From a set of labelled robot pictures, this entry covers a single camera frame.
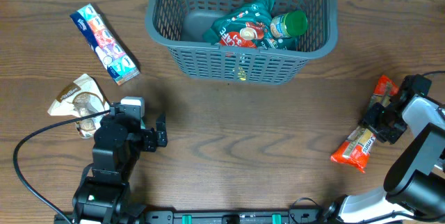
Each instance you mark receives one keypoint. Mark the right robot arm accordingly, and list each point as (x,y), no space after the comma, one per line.
(411,190)

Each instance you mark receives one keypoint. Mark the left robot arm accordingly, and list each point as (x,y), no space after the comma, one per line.
(103,194)

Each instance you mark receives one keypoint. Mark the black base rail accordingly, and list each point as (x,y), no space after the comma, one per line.
(303,216)

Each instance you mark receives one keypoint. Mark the beige snack pouch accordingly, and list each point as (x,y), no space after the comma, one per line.
(80,98)

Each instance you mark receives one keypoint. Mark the orange spaghetti pack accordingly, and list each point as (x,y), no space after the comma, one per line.
(355,150)

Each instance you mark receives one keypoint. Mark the Kleenex tissue pack strip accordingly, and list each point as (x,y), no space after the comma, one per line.
(119,65)

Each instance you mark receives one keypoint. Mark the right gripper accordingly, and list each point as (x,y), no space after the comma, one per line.
(379,123)

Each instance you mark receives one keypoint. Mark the green lidded jar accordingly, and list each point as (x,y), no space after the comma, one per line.
(289,25)

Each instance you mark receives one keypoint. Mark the grey plastic basket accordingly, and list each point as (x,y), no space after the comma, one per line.
(178,25)

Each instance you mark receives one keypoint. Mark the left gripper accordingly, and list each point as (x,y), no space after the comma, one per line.
(150,141)

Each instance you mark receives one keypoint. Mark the green coffee bag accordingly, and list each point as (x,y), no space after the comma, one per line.
(248,26)

